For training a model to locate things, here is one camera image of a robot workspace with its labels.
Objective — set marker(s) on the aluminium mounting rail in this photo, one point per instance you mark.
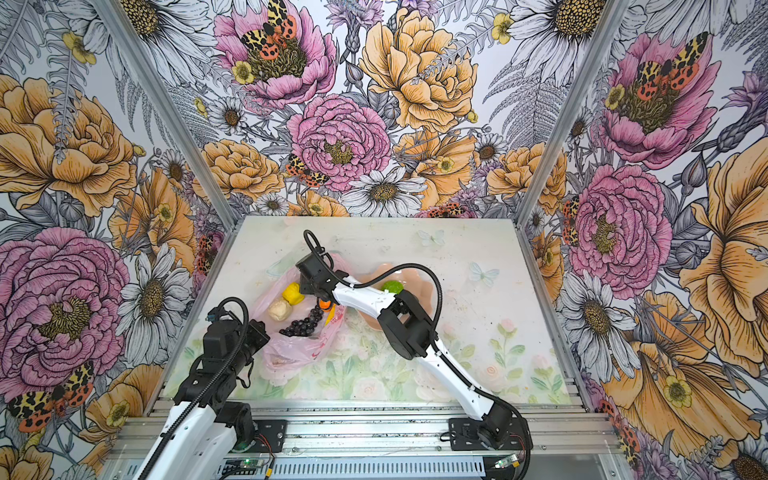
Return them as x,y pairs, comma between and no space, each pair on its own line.
375,428

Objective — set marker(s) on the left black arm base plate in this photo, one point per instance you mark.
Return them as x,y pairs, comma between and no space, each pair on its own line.
264,436

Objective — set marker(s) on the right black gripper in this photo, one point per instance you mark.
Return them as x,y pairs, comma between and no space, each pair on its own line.
304,283

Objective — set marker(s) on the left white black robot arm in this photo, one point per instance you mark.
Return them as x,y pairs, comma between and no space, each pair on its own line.
204,424

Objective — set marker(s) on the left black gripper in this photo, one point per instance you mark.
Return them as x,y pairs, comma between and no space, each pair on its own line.
256,331

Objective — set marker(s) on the right aluminium corner post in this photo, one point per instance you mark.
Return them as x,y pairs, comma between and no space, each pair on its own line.
599,47

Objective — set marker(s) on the yellow fake lemon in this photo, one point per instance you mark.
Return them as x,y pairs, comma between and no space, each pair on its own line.
292,294

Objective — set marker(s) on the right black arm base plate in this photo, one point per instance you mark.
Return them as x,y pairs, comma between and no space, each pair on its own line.
465,434

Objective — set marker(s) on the bright green fake lime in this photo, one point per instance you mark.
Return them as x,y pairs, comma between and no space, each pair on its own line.
393,286

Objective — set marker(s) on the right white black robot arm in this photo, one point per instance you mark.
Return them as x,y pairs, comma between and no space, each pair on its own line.
412,334

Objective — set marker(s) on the aluminium corner post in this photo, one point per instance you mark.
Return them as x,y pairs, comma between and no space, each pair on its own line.
599,47
117,23

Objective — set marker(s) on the white slotted cable duct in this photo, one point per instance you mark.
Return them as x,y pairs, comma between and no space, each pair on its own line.
462,467

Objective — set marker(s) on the left green circuit board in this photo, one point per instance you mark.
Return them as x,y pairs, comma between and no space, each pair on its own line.
241,467

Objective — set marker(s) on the left aluminium corner post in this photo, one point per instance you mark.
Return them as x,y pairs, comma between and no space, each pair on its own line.
117,23

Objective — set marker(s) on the green circuit board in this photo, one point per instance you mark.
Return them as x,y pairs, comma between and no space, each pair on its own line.
510,461
241,467

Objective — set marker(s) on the yellow fake banana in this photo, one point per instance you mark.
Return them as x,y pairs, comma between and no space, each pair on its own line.
331,315

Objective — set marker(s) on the black fake grape bunch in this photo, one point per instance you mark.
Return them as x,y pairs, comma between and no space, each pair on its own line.
305,327

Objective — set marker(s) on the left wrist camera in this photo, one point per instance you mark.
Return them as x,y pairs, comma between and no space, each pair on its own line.
215,314

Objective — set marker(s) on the right green circuit board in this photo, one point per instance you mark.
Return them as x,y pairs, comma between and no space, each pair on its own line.
510,461

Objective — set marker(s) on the pink plastic bag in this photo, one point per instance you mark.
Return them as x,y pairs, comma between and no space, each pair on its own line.
284,358

